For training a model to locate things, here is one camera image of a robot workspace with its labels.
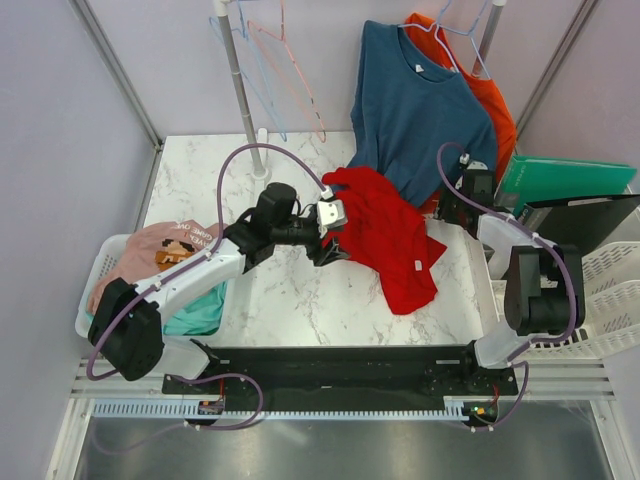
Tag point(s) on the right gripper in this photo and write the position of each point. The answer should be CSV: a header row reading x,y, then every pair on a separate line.
x,y
443,211

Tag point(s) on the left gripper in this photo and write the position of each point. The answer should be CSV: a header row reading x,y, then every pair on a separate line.
x,y
330,253

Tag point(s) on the red t shirt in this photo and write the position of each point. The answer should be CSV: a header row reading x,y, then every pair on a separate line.
x,y
388,235

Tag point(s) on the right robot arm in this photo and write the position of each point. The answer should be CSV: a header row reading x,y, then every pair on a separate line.
x,y
543,301

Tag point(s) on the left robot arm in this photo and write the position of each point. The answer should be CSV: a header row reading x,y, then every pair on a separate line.
x,y
127,329

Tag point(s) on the blue t shirt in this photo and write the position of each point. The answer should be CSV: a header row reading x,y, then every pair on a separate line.
x,y
412,119

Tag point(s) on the orange t shirt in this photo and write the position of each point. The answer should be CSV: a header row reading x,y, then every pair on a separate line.
x,y
434,45

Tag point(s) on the mint green t shirt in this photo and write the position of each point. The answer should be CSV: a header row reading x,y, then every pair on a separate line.
x,y
202,317

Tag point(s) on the pink printed t shirt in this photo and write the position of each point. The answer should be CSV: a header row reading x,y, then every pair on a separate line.
x,y
152,250

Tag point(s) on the blue hanger holding shirts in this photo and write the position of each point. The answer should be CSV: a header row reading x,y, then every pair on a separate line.
x,y
464,22

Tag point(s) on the green binder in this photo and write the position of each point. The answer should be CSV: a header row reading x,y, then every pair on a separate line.
x,y
531,179

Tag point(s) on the black binder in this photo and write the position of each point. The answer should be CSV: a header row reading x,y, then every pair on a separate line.
x,y
584,222

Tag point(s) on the white slotted tray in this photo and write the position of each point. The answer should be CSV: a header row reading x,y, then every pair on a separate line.
x,y
611,325

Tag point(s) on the white plastic laundry basket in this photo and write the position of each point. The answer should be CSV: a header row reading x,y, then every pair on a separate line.
x,y
108,256

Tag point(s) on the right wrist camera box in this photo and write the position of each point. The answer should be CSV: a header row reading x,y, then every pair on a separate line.
x,y
478,182

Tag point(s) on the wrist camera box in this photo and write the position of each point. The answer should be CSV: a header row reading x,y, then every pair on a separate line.
x,y
331,215
478,182

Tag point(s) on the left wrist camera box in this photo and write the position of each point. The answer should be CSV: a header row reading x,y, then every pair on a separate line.
x,y
331,215

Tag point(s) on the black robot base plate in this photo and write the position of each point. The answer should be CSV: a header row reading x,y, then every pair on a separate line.
x,y
341,377

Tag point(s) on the light blue wire hanger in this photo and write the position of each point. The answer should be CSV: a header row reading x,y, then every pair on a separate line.
x,y
253,68

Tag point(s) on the aluminium frame post right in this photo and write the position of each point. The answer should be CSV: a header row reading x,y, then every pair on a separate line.
x,y
579,21

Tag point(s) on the aluminium frame post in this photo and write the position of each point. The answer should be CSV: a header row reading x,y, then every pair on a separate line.
x,y
579,21
98,36

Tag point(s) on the white cable duct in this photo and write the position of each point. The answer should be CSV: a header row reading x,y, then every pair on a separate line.
x,y
192,409

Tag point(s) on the aluminium frame post left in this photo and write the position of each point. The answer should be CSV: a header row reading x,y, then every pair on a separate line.
x,y
98,36

